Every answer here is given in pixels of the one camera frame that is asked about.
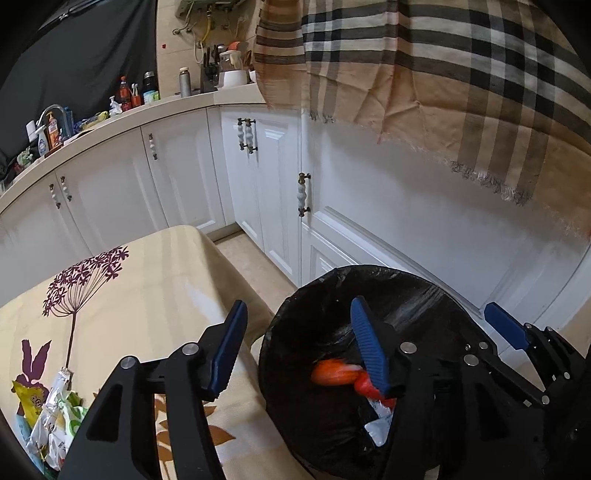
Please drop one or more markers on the white blender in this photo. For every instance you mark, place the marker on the white blender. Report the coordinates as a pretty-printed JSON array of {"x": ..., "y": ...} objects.
[{"x": 231, "y": 71}]

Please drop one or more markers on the white spray bottle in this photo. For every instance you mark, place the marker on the white spray bottle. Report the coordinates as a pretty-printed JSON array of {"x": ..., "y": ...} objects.
[{"x": 114, "y": 106}]

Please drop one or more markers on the knife block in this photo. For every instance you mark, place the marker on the knife block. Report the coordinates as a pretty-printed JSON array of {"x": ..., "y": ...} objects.
[{"x": 210, "y": 76}]

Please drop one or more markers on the black curtain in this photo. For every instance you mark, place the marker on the black curtain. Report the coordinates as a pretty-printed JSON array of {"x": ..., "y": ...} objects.
[{"x": 69, "y": 55}]

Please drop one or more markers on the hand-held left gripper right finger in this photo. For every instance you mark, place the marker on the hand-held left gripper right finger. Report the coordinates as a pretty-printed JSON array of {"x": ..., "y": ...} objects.
[{"x": 369, "y": 346}]

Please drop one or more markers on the yellow wrapper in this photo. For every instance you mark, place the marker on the yellow wrapper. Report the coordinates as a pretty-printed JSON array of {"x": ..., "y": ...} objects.
[{"x": 28, "y": 401}]

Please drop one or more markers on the small blue white tube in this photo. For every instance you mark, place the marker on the small blue white tube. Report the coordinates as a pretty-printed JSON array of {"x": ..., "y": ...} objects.
[{"x": 21, "y": 429}]

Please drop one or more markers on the black bagged trash bin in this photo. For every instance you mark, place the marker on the black bagged trash bin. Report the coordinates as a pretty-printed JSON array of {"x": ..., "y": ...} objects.
[{"x": 323, "y": 323}]

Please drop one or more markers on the grey patterned crumpled wrapper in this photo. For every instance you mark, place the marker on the grey patterned crumpled wrapper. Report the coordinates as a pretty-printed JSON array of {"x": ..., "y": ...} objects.
[{"x": 55, "y": 392}]

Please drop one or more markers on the large red plastic bag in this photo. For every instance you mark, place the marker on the large red plastic bag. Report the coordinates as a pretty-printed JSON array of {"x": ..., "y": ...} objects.
[{"x": 367, "y": 390}]

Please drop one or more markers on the white plastic bottle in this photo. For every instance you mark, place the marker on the white plastic bottle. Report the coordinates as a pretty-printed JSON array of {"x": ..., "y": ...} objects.
[{"x": 39, "y": 141}]

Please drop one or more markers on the metal thermos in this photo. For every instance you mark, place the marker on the metal thermos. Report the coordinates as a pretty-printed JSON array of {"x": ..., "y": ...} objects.
[{"x": 185, "y": 82}]

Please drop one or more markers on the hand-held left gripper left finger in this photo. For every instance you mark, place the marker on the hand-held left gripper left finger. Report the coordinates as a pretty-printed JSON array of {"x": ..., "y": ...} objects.
[{"x": 228, "y": 350}]

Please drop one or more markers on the chrome faucet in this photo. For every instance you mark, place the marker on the chrome faucet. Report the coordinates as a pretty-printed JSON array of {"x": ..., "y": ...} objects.
[{"x": 57, "y": 115}]

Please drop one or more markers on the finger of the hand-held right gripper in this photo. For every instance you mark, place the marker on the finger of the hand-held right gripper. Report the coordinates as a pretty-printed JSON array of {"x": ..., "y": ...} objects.
[
  {"x": 508, "y": 374},
  {"x": 505, "y": 323}
]

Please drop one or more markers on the dark red sauce bottle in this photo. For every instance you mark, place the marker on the dark red sauce bottle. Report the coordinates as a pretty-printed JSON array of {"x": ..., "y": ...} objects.
[{"x": 123, "y": 92}]

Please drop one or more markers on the orange dish soap bottle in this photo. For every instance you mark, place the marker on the orange dish soap bottle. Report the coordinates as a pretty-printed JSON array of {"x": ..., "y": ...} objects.
[{"x": 53, "y": 131}]

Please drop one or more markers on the green white wrapper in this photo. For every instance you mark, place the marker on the green white wrapper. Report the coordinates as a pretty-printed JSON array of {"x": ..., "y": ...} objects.
[{"x": 71, "y": 415}]

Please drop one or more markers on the black bottle green label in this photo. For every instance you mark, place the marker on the black bottle green label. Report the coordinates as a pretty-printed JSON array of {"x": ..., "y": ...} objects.
[{"x": 149, "y": 87}]

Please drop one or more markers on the plaid beige cloth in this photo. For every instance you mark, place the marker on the plaid beige cloth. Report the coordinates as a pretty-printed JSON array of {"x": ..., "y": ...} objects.
[{"x": 415, "y": 69}]

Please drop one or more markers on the white base cabinets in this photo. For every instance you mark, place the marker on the white base cabinets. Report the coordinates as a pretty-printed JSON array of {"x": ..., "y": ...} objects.
[{"x": 184, "y": 184}]

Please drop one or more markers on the white crumpled wrapper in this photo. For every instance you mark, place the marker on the white crumpled wrapper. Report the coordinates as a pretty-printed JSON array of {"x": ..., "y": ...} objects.
[{"x": 51, "y": 450}]

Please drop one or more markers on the small orange plastic bag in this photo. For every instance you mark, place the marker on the small orange plastic bag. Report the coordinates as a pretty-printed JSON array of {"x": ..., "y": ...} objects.
[{"x": 332, "y": 373}]

